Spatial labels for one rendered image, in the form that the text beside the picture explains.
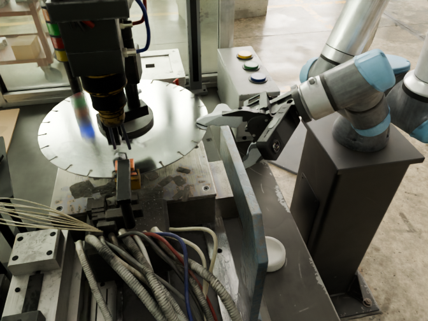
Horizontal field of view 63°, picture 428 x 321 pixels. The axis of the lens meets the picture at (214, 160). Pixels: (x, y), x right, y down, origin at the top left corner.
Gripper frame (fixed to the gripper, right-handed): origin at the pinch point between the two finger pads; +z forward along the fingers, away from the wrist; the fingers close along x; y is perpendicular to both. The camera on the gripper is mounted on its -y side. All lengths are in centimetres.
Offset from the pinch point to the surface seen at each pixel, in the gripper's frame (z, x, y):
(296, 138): 9, -94, 120
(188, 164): 6.9, -0.1, -0.5
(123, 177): 6.0, 14.4, -18.7
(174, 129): 3.3, 9.5, -2.0
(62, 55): 26.8, 29.2, 20.7
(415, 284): -22, -119, 26
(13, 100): 61, 25, 34
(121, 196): 5.4, 13.9, -22.6
